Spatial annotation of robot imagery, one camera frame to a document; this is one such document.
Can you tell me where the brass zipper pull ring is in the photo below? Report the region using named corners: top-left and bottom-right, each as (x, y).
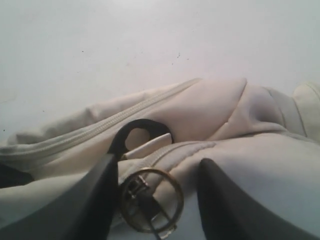
top-left (120, 167), bottom-right (185, 235)

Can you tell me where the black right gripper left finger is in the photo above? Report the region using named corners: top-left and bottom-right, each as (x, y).
top-left (0, 154), bottom-right (118, 240)

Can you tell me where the cream white fabric bag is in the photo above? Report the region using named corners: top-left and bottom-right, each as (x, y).
top-left (0, 79), bottom-right (320, 240)

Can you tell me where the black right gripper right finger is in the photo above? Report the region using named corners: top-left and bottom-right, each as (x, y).
top-left (197, 158), bottom-right (318, 240)

